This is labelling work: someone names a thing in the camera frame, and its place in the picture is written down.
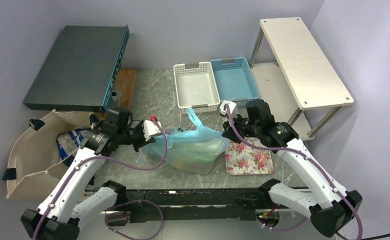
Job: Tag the beige canvas tote bag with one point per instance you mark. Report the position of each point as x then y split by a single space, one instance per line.
34 161

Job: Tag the blue perforated plastic basket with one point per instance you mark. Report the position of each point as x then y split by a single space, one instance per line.
234 80

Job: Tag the dark grey flat equipment box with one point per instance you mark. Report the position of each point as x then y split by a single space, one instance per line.
80 71

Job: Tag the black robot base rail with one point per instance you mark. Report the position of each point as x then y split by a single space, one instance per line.
143 205

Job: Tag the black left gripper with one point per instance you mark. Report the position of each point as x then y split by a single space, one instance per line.
143 142

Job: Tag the floral pattern tray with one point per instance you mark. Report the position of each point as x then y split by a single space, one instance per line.
242 159

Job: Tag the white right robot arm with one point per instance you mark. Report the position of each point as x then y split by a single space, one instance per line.
329 206

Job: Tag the wooden board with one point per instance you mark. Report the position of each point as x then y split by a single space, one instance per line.
124 88

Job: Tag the white perforated plastic basket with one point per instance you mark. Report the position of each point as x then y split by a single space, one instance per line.
196 87

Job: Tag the light blue printed grocery bag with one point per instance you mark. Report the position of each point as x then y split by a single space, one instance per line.
189 150

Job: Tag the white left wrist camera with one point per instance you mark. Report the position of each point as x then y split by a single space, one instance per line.
151 128

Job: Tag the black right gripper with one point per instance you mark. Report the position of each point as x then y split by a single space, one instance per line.
230 133

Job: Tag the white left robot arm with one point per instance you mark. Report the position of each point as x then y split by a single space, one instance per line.
61 216

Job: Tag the white two-tier metal shelf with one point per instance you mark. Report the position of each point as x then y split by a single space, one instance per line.
294 76

